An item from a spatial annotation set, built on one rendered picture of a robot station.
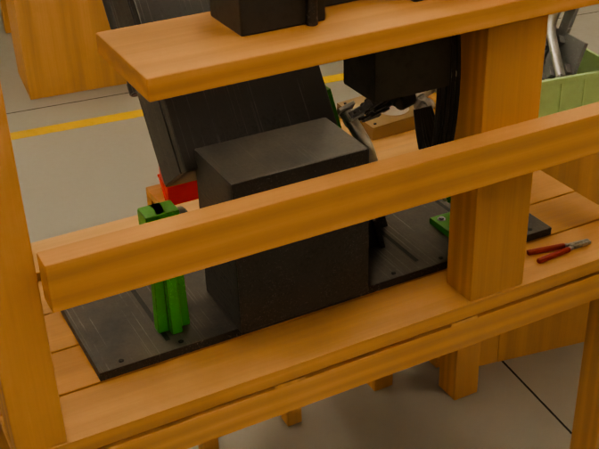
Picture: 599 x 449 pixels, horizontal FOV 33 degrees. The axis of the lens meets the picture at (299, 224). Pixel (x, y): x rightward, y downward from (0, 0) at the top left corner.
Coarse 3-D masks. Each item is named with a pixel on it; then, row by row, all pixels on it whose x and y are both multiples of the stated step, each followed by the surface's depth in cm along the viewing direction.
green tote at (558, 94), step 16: (592, 64) 320; (544, 80) 300; (560, 80) 302; (576, 80) 304; (592, 80) 306; (544, 96) 303; (560, 96) 304; (576, 96) 307; (592, 96) 309; (544, 112) 306
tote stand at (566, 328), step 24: (432, 96) 336; (552, 168) 308; (576, 168) 311; (576, 312) 340; (504, 336) 335; (528, 336) 338; (552, 336) 342; (576, 336) 345; (480, 360) 337; (504, 360) 340
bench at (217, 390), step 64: (576, 192) 257; (576, 256) 231; (64, 320) 214; (320, 320) 212; (384, 320) 211; (448, 320) 214; (512, 320) 225; (64, 384) 196; (128, 384) 195; (192, 384) 195; (256, 384) 196; (320, 384) 205; (448, 384) 323; (0, 448) 249; (64, 448) 181; (128, 448) 189; (576, 448) 270
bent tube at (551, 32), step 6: (558, 12) 310; (552, 18) 311; (552, 24) 311; (546, 30) 312; (552, 30) 311; (546, 36) 312; (552, 36) 310; (552, 42) 310; (552, 48) 309; (558, 48) 309; (552, 54) 309; (558, 54) 308; (552, 60) 308; (558, 60) 307; (558, 66) 306; (558, 72) 306; (564, 72) 306
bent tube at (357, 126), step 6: (354, 102) 221; (342, 108) 220; (348, 108) 221; (342, 114) 222; (348, 120) 221; (354, 120) 221; (348, 126) 222; (354, 126) 221; (360, 126) 221; (354, 132) 221; (360, 132) 220; (360, 138) 220; (366, 138) 221; (366, 144) 220; (372, 144) 221; (372, 150) 221; (372, 156) 221
